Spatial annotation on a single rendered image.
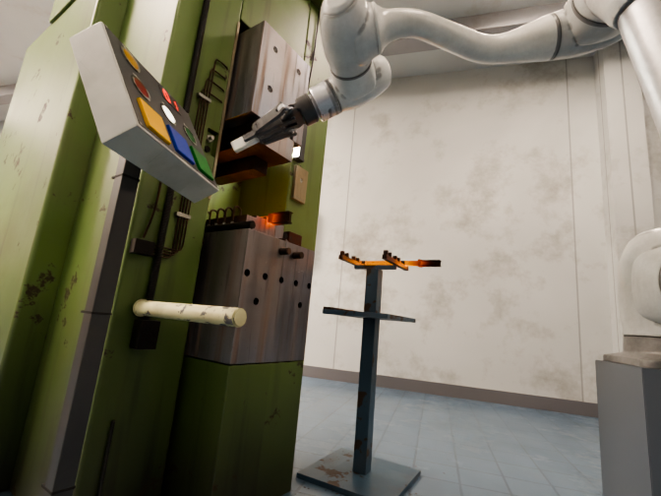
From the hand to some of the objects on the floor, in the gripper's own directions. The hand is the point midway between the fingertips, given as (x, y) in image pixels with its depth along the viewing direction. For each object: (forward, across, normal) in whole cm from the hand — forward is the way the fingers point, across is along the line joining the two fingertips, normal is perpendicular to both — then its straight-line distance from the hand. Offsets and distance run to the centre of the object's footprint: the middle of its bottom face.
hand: (245, 142), depth 94 cm
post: (+75, -9, -80) cm, 110 cm away
